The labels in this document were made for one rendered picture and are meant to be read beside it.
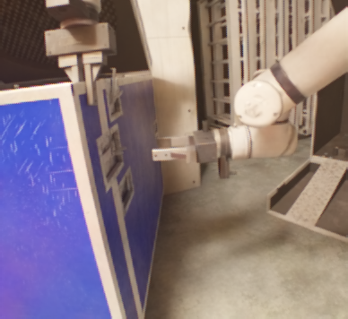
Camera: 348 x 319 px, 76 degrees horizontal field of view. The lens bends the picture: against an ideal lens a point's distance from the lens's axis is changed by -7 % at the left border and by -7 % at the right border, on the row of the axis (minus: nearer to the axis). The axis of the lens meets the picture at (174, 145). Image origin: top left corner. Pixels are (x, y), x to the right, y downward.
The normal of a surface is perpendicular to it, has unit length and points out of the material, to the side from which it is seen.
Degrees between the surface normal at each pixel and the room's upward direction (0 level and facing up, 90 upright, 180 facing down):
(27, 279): 90
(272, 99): 92
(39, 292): 90
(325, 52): 85
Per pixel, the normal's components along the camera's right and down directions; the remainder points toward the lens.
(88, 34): -0.05, 0.12
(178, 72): 0.33, 0.25
